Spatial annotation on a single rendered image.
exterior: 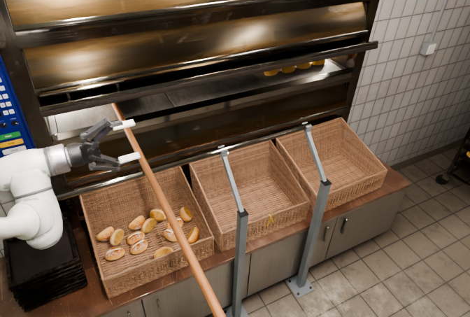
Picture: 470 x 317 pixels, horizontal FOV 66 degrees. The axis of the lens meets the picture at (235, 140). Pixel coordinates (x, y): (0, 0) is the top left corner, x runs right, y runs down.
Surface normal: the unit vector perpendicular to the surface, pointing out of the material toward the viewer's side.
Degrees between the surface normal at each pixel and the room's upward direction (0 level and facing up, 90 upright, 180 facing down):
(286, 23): 70
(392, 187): 0
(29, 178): 57
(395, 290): 0
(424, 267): 0
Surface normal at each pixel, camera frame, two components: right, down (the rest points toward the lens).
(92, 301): 0.03, -0.79
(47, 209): 0.88, -0.30
